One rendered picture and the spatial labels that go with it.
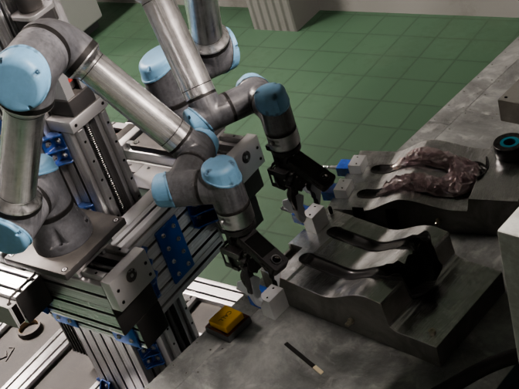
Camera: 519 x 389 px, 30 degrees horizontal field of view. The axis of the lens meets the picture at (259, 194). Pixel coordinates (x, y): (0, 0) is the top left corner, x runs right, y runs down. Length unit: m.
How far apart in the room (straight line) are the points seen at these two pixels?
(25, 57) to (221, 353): 0.83
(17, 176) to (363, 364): 0.84
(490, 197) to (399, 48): 2.77
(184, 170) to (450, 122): 1.05
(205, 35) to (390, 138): 1.94
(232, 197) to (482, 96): 1.17
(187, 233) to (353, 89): 2.25
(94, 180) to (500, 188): 1.02
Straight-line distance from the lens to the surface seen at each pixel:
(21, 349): 3.57
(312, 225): 2.36
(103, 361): 3.09
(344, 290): 2.17
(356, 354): 2.17
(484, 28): 5.06
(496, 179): 2.39
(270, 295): 2.13
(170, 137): 2.08
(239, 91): 2.27
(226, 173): 1.93
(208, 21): 2.48
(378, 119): 4.48
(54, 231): 2.35
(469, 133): 2.77
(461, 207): 2.38
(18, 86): 1.93
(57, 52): 1.97
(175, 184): 1.99
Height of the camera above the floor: 2.31
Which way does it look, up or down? 33 degrees down
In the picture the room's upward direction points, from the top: 18 degrees counter-clockwise
